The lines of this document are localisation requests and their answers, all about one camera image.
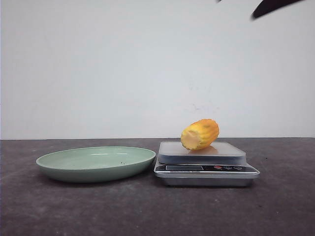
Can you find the yellow corn cob piece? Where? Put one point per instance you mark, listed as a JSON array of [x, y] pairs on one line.
[[200, 134]]

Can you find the silver digital kitchen scale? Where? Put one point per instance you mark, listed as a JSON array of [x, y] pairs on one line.
[[220, 164]]

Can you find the green shallow plate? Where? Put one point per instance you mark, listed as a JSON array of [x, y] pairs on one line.
[[95, 164]]

